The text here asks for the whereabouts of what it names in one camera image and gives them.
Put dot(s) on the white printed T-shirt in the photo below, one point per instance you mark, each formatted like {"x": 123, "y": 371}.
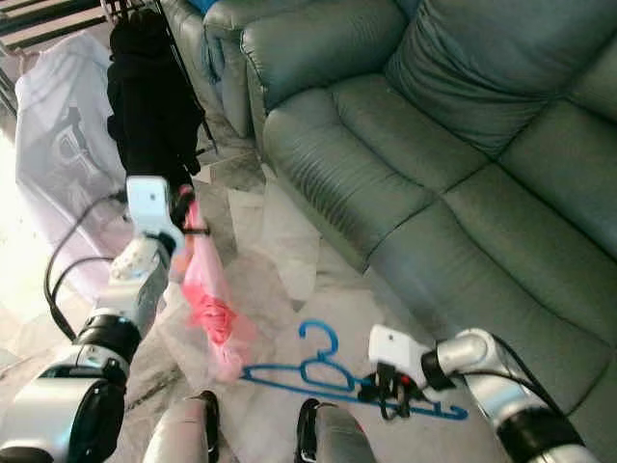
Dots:
{"x": 67, "y": 145}

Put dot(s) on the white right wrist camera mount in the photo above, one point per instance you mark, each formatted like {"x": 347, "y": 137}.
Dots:
{"x": 393, "y": 347}

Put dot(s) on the green leather sofa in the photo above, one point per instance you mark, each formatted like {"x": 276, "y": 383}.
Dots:
{"x": 443, "y": 145}

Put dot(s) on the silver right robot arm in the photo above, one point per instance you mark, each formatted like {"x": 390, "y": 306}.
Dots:
{"x": 472, "y": 352}

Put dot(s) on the robot left leg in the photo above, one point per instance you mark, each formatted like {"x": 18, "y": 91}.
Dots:
{"x": 178, "y": 439}

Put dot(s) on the pale plastic hanger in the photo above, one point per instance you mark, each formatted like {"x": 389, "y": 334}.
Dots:
{"x": 111, "y": 12}
{"x": 27, "y": 66}

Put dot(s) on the blue bag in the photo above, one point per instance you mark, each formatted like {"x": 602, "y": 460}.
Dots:
{"x": 217, "y": 5}

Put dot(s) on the black garment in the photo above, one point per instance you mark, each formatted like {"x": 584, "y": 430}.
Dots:
{"x": 154, "y": 106}

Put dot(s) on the robot right leg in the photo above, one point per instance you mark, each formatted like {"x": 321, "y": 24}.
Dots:
{"x": 342, "y": 444}

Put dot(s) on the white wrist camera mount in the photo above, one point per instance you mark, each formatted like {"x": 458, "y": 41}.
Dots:
{"x": 393, "y": 347}
{"x": 149, "y": 203}

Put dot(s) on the robot leg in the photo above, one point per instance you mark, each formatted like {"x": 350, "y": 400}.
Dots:
{"x": 178, "y": 439}
{"x": 342, "y": 444}

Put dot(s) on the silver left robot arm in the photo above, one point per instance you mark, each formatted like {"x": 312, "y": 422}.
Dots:
{"x": 135, "y": 280}

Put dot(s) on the black metal clothes rack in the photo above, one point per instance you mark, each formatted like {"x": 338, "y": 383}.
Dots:
{"x": 48, "y": 24}

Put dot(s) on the green leather armchair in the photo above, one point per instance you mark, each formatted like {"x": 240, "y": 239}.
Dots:
{"x": 202, "y": 58}

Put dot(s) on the blue plastic hanger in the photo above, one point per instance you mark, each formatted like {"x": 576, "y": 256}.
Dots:
{"x": 275, "y": 376}

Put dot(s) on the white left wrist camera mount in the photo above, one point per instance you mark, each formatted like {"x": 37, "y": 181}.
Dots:
{"x": 149, "y": 203}

